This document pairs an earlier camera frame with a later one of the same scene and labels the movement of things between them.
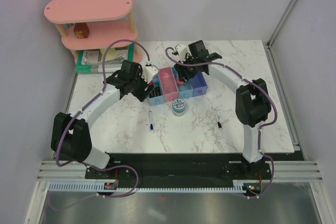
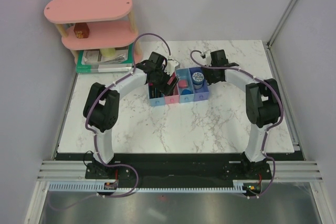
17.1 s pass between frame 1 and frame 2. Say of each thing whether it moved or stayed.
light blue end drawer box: stayed
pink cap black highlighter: stayed
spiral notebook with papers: stayed
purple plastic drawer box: moved
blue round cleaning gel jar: moved
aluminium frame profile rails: stayed
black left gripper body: moved
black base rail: stayed
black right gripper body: moved
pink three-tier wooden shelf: stayed
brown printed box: stayed
